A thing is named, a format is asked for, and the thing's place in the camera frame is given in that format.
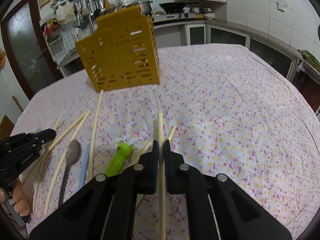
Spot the metal spoon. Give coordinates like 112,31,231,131
58,140,81,207

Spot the long chopstick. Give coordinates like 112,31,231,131
88,89,104,180

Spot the green frog handle utensil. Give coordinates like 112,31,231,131
105,141,135,177

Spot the kitchen counter with cabinets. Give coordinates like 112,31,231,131
56,18,303,83

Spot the person's left hand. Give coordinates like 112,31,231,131
0,178,30,217

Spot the chopstick beside spoon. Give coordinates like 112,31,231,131
44,111,91,215

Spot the chopstick crossing left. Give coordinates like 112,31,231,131
22,110,89,184

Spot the floral pink tablecloth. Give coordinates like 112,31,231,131
13,44,319,239

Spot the dark wooden glass door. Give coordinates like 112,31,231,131
1,0,63,100

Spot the yellow perforated utensil holder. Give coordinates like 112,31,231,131
75,5,160,92

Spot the hanging utensil rack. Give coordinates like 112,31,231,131
53,0,107,29

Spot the gas stove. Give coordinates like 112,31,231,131
152,12,196,23

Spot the steel cooking pot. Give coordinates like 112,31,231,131
126,0,153,16

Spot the black wok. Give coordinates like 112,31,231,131
159,2,199,14

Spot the light blue utensil handle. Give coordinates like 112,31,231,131
78,143,91,191

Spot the white wall socket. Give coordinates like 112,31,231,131
276,0,287,12

